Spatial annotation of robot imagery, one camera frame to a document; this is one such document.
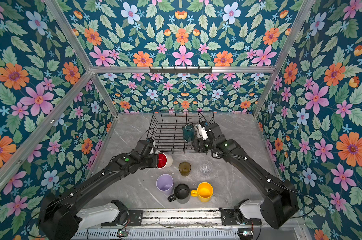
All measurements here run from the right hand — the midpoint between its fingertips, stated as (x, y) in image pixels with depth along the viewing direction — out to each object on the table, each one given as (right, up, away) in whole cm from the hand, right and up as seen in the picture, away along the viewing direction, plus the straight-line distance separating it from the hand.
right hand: (199, 140), depth 80 cm
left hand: (-21, -9, -1) cm, 23 cm away
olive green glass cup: (-9, -18, +8) cm, 21 cm away
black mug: (-10, -30, +1) cm, 32 cm away
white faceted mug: (+1, +5, -9) cm, 10 cm away
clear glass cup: (+4, -18, +10) cm, 21 cm away
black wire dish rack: (-17, +4, +26) cm, 31 cm away
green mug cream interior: (-6, +4, +14) cm, 16 cm away
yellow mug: (+3, -29, +1) cm, 29 cm away
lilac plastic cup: (-19, -24, +2) cm, 31 cm away
